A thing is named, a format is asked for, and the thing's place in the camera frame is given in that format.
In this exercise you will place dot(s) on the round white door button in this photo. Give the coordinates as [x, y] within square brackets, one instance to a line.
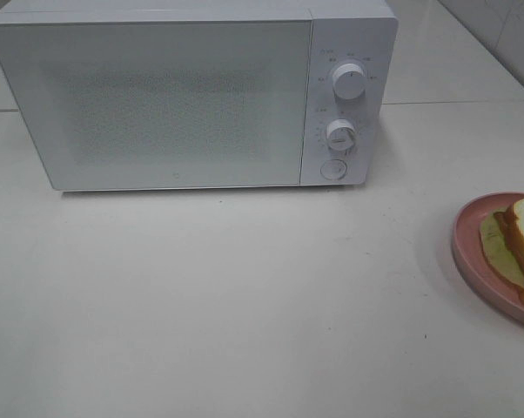
[334, 169]

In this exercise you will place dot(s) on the white microwave door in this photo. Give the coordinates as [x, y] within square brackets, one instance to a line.
[159, 106]

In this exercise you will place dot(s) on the pink round plate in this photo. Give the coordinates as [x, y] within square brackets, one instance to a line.
[471, 262]

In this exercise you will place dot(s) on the white bread sandwich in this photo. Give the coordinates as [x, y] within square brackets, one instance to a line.
[502, 240]

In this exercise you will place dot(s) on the lower white microwave knob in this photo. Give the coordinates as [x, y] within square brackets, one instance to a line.
[340, 135]

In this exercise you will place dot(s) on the white microwave knob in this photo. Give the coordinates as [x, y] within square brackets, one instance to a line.
[340, 135]
[349, 81]

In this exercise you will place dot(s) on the upper white microwave knob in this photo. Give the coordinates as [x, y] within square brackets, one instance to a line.
[349, 81]

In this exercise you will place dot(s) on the white microwave oven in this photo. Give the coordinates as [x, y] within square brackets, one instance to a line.
[361, 32]

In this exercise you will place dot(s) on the white adjacent table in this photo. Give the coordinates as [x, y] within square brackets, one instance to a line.
[437, 60]

